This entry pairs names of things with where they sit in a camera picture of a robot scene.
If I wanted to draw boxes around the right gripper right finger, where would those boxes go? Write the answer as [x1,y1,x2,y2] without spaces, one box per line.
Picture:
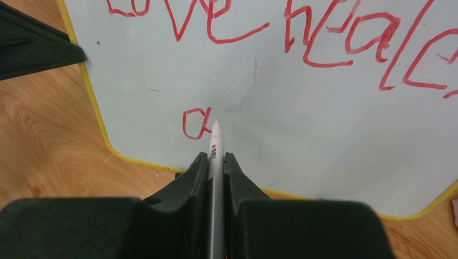
[224,153,394,258]

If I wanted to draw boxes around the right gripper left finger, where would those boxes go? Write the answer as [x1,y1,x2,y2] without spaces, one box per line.
[1,153,208,258]

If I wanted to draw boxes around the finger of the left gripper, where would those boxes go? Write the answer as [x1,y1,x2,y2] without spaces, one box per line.
[1,2,86,80]

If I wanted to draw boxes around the red white marker pen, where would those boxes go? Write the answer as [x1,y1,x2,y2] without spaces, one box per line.
[204,120,226,258]

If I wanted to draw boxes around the yellow framed whiteboard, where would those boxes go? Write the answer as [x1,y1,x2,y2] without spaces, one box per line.
[59,1,457,220]

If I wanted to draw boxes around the pink shorts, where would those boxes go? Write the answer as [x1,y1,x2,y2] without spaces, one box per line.
[452,199,458,228]

